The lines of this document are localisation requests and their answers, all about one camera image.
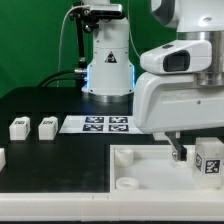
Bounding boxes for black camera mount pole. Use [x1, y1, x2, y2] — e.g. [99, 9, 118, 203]
[76, 18, 87, 69]

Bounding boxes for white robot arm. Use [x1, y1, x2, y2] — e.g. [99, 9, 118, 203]
[82, 0, 224, 160]

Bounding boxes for white camera cable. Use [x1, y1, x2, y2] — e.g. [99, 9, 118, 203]
[57, 4, 84, 88]

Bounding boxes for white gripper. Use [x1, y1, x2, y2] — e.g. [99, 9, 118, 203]
[133, 72, 224, 161]

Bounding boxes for white square tabletop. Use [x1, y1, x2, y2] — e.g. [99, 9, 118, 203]
[110, 145, 224, 191]

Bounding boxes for black camera on mount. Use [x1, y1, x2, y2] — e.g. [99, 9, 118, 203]
[69, 3, 125, 34]

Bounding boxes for black cables at base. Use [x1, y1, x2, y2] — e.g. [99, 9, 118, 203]
[37, 68, 88, 88]

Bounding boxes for white sheet with AprilTags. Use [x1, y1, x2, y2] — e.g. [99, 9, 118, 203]
[60, 115, 141, 134]

